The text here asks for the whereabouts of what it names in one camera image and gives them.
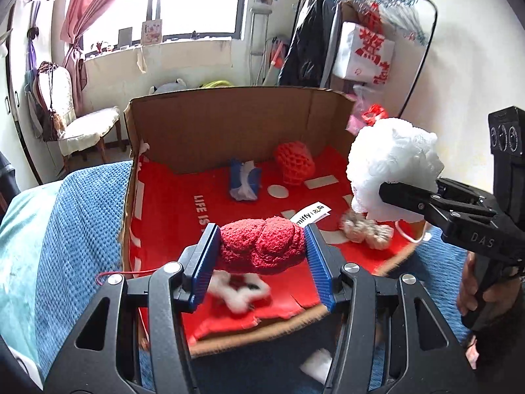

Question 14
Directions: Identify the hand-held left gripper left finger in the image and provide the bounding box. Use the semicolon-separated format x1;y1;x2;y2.
45;222;222;394

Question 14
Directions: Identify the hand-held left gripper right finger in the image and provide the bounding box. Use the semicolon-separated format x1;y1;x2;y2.
304;222;482;394

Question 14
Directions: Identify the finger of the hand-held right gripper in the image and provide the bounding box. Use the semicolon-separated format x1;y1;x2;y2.
378;181;456;230
435;177;497;214

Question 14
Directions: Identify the white mesh bath pouf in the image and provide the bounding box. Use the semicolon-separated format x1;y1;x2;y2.
346;118;446;244

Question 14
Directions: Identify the white fluffy star hair clip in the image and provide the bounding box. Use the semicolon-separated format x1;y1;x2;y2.
207;273;271;313

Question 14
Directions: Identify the beige beaded plush toy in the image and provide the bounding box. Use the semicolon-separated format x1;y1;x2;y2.
340;209;394;250

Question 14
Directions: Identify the red knit plush item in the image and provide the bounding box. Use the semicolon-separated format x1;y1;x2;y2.
215;202;331;275

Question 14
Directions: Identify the blue tissue packet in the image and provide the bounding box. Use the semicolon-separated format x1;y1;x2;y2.
228;158;263;203

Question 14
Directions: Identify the white soft pad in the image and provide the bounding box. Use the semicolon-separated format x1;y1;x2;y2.
299;349;334;378

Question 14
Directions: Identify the brown cardboard box red lining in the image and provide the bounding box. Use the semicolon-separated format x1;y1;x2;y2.
121;86;431;358

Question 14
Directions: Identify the person's right hand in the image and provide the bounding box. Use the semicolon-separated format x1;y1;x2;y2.
456;250;480;370

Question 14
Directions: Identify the red plastic bag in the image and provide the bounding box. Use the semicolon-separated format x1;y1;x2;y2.
361;104;388;126

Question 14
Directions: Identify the blue textured blanket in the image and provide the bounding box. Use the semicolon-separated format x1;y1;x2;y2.
35;160;472;394

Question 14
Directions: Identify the white paper bag red print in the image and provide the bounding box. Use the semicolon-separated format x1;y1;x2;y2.
332;21;395;87

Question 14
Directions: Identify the black metal clothes rack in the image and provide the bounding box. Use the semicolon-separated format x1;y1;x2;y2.
293;0;439;120

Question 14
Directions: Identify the black jacket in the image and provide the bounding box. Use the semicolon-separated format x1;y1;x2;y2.
279;0;341;89

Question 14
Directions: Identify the grey plush toy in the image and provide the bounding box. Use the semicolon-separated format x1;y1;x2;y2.
148;78;189;95

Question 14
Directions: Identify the white cushioned chair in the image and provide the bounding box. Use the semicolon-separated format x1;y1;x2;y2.
39;62;121;165

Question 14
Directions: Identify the teal bed sheet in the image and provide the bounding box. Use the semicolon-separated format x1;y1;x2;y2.
0;181;66;378

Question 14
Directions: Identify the metal crutch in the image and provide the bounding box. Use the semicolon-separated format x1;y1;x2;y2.
248;6;273;87

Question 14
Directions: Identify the dark cloth covered table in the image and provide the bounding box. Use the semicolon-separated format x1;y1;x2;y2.
0;150;21;214

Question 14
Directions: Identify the picture card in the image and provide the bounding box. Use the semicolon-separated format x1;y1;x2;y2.
141;20;164;45

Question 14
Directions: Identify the white wardrobe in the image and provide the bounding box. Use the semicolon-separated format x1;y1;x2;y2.
6;0;56;181

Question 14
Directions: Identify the window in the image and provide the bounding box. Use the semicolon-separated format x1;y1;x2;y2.
80;0;251;48

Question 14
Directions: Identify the purple hanging cloth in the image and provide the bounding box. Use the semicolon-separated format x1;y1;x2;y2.
25;27;42;91

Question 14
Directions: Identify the pink curtain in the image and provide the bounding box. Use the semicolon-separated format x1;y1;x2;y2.
59;0;154;91

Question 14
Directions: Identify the bunch of wire hangers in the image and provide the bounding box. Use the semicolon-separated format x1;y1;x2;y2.
340;0;429;46

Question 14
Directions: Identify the brown bag with strap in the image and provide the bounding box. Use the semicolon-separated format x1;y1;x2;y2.
33;61;66;142

